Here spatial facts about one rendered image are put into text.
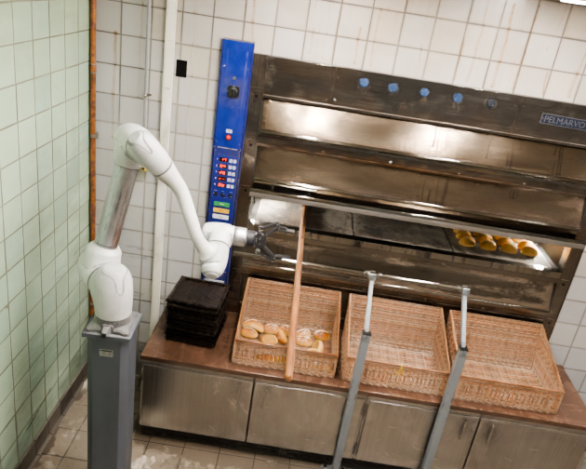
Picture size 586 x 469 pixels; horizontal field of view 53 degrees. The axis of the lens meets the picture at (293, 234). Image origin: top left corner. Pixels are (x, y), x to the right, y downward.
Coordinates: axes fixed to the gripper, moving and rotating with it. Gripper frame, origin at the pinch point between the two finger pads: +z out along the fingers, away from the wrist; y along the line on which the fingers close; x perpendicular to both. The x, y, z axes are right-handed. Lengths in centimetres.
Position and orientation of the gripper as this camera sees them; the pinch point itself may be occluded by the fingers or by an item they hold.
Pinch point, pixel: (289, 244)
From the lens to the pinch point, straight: 272.7
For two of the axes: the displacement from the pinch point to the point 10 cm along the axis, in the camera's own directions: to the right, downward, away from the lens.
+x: -0.6, 4.0, -9.1
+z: 9.9, 1.6, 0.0
